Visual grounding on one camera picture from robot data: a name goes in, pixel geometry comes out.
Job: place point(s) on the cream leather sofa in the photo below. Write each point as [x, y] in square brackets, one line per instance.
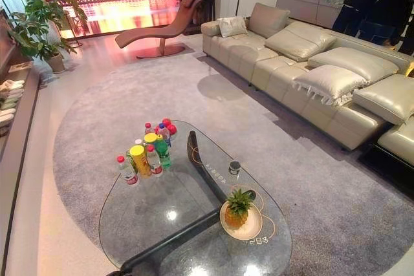
[291, 72]

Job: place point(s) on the yellow chip can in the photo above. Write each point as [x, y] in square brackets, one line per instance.
[150, 139]
[141, 161]

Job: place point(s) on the green soda bottle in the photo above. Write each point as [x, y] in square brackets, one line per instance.
[163, 154]

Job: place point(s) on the tall potted plant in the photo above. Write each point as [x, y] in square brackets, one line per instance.
[72, 7]

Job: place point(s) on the white round plate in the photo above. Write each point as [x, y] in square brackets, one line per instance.
[250, 224]

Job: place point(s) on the beige square cushion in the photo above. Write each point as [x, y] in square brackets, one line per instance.
[268, 19]

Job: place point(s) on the black table base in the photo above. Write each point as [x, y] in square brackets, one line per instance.
[207, 172]

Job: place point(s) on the small pineapple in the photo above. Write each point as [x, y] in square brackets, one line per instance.
[237, 209]

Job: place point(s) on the grey oval rug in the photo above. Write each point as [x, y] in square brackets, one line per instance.
[226, 121]

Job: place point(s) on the low wooden wall bench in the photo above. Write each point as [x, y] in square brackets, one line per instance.
[14, 108]

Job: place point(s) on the large potted monstera plant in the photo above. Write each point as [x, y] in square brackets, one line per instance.
[35, 30]

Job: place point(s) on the fringed cream cushion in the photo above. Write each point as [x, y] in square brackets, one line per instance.
[330, 83]

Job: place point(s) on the grey sideboard cabinet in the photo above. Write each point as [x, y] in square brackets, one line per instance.
[307, 1]

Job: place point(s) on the white-cap bottle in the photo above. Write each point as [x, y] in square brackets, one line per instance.
[138, 143]

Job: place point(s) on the small black jar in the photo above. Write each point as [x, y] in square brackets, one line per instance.
[234, 168]

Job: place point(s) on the person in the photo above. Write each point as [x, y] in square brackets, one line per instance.
[391, 7]
[355, 1]

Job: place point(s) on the patterned white cushion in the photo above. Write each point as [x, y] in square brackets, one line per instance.
[232, 26]

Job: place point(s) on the red apple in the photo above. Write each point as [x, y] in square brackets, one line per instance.
[172, 129]
[166, 122]

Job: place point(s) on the brown chaise lounge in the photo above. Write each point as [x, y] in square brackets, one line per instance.
[161, 32]

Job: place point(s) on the glass coffee table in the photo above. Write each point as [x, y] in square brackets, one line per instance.
[168, 214]

